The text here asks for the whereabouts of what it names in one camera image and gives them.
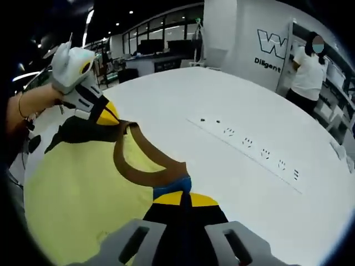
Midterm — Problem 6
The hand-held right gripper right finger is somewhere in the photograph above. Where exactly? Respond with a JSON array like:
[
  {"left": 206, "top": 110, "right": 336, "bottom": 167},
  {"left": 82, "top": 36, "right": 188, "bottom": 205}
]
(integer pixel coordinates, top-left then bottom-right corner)
[{"left": 186, "top": 193, "right": 302, "bottom": 266}]

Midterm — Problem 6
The black monitor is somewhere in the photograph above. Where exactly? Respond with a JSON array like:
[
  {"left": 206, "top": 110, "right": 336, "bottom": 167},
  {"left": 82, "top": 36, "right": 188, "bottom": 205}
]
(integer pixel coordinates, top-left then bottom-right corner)
[
  {"left": 167, "top": 39, "right": 194, "bottom": 54},
  {"left": 140, "top": 39, "right": 165, "bottom": 55}
]

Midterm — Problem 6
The white clothes stand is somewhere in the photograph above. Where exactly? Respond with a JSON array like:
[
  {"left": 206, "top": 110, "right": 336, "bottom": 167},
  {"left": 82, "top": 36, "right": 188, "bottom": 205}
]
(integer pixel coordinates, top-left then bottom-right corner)
[{"left": 193, "top": 23, "right": 206, "bottom": 67}]

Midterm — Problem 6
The black cabinet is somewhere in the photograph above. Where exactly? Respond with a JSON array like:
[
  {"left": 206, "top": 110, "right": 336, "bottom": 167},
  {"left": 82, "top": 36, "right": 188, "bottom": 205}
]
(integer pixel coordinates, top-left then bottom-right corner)
[{"left": 118, "top": 68, "right": 139, "bottom": 84}]

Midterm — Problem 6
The person's left hand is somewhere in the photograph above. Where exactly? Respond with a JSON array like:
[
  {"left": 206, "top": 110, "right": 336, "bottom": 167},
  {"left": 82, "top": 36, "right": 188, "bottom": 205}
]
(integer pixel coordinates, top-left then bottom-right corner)
[{"left": 24, "top": 85, "right": 69, "bottom": 117}]

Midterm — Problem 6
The black cable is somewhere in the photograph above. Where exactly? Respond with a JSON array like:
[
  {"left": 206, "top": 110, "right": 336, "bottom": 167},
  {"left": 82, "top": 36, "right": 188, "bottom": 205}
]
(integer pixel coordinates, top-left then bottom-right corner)
[{"left": 26, "top": 116, "right": 42, "bottom": 153}]

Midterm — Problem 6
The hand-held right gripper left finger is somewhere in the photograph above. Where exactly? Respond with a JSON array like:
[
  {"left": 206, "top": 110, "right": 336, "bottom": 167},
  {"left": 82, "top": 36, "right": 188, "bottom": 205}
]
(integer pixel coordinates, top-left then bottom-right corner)
[{"left": 100, "top": 193, "right": 191, "bottom": 266}]

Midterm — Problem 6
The grey office desk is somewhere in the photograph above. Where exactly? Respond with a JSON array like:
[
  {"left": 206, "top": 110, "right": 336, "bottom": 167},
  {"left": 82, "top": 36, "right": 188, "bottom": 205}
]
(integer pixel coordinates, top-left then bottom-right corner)
[{"left": 125, "top": 54, "right": 195, "bottom": 75}]

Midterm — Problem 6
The white crumpled cloth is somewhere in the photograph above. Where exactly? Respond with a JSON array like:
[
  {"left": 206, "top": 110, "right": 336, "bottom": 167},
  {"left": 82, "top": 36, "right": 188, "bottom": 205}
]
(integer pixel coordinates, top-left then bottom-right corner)
[{"left": 329, "top": 140, "right": 348, "bottom": 161}]

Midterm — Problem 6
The table power socket strip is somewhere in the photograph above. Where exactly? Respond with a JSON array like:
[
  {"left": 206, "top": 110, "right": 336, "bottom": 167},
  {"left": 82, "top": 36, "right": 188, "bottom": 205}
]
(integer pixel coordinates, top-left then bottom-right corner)
[{"left": 185, "top": 117, "right": 303, "bottom": 195}]

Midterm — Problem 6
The metal storage shelf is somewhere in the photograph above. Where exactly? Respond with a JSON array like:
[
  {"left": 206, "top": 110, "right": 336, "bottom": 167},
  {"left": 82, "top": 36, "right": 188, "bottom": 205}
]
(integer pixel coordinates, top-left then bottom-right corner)
[{"left": 287, "top": 18, "right": 355, "bottom": 134}]

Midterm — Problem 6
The yellow blue grey garment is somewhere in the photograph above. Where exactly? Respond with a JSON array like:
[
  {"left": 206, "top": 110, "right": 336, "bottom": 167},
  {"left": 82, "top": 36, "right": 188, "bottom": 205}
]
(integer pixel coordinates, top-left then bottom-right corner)
[{"left": 23, "top": 115, "right": 194, "bottom": 266}]

